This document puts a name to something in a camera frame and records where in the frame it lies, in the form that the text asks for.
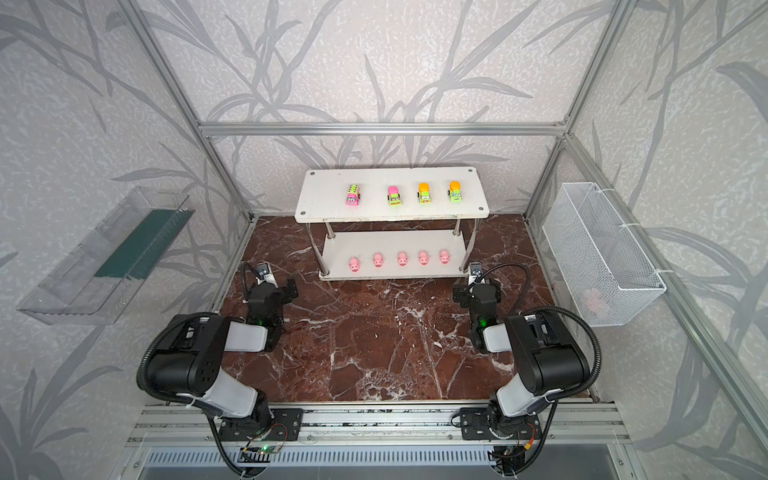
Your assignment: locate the green truck orange load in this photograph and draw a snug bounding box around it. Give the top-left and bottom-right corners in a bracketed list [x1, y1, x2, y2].
[448, 181, 463, 203]
[417, 182, 432, 205]

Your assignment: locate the pink green toy truck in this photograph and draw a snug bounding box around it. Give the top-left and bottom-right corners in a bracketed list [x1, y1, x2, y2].
[345, 184, 361, 206]

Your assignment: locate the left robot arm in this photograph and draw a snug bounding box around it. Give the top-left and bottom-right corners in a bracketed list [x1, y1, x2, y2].
[136, 278, 299, 438]

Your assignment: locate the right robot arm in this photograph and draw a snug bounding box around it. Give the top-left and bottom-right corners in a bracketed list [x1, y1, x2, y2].
[452, 280, 602, 440]

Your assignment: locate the white two-tier shelf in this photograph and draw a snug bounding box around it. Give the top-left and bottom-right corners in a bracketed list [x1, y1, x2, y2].
[294, 166, 490, 281]

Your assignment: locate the pink toy in basket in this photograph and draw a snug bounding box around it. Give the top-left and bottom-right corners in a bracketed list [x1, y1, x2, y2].
[582, 288, 609, 316]

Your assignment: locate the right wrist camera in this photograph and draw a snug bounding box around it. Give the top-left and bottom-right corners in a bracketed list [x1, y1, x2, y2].
[468, 262, 483, 284]

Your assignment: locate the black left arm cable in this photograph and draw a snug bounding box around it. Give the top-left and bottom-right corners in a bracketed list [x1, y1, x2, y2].
[135, 262, 259, 406]

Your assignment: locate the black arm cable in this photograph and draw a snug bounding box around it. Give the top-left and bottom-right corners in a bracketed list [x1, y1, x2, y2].
[135, 262, 259, 406]
[479, 262, 603, 403]

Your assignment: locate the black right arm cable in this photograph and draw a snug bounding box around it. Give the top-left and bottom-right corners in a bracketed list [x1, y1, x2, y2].
[479, 262, 603, 403]

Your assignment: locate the white wire wall basket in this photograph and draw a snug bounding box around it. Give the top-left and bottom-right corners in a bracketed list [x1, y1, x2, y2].
[543, 182, 666, 327]

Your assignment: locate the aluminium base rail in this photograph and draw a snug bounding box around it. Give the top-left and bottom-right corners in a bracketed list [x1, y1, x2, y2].
[121, 399, 637, 478]

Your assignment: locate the clear plastic wall bin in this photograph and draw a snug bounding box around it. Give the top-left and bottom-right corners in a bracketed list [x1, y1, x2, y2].
[17, 187, 195, 325]

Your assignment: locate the aluminium frame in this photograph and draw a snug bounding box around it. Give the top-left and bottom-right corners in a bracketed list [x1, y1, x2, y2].
[116, 1, 767, 452]

